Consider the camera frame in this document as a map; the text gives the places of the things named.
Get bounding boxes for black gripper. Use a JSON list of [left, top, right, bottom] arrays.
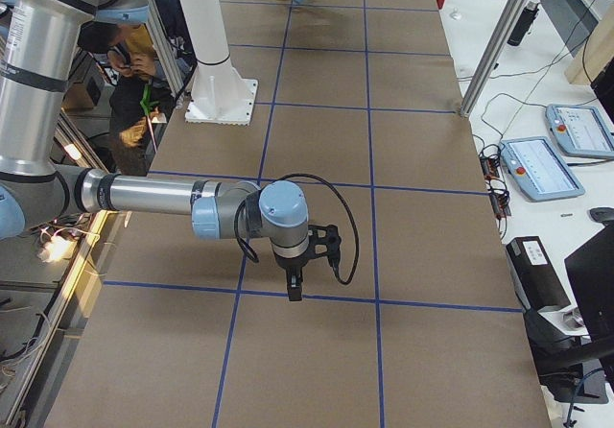
[[277, 256, 309, 301]]

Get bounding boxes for black box with label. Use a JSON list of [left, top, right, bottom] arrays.
[[505, 236, 571, 313]]

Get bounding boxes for person in yellow shirt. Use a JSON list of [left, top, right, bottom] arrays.
[[78, 21, 176, 177]]

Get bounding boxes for near teach pendant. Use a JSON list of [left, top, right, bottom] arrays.
[[500, 136, 585, 202]]

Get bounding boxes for teach pendant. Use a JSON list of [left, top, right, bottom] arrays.
[[546, 105, 613, 159], [500, 136, 585, 202]]

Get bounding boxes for black computer monitor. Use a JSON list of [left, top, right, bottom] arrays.
[[565, 226, 613, 339]]

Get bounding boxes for far teach pendant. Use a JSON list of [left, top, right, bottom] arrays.
[[546, 105, 613, 159]]

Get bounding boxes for black water bottle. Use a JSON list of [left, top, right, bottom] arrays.
[[507, 0, 540, 46]]

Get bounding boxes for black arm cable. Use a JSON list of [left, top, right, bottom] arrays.
[[237, 173, 362, 286]]

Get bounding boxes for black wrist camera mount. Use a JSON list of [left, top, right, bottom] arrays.
[[306, 225, 342, 266]]

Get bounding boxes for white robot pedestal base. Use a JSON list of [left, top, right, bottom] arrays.
[[179, 0, 258, 126]]

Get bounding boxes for aluminium frame post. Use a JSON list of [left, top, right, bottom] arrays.
[[459, 0, 528, 118]]

